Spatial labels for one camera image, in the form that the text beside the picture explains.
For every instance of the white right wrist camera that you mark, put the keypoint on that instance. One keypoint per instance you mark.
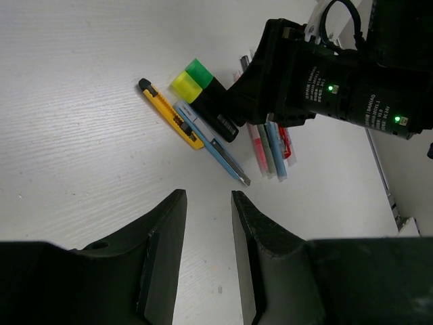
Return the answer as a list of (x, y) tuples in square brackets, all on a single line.
[(327, 22)]

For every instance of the red gel pen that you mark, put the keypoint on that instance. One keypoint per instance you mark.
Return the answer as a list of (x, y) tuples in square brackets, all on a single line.
[(286, 146)]

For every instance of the light blue gel pen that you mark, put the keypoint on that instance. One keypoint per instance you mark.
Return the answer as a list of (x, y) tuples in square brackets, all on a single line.
[(276, 150)]

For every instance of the yellow utility knife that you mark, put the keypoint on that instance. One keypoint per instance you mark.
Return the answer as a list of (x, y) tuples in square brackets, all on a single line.
[(168, 113)]

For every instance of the blue utility knife pen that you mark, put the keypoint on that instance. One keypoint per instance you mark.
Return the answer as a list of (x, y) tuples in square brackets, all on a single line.
[(211, 142)]

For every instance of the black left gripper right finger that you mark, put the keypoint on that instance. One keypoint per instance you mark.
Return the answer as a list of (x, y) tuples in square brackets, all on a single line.
[(284, 279)]

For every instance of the grey green gel pen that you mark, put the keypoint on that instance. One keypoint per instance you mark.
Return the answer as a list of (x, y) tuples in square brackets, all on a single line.
[(266, 146)]

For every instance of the pink gel pen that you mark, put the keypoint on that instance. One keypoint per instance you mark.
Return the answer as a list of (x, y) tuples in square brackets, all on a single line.
[(259, 150)]

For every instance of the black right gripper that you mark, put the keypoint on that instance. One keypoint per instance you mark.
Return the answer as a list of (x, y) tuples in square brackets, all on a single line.
[(290, 80)]

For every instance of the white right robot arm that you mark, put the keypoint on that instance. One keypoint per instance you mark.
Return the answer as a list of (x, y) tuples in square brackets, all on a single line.
[(384, 84)]

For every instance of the green cap black highlighter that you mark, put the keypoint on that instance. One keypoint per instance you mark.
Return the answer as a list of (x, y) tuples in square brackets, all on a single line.
[(209, 83)]

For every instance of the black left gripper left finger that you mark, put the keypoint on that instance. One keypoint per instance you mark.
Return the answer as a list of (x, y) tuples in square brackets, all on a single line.
[(128, 277)]

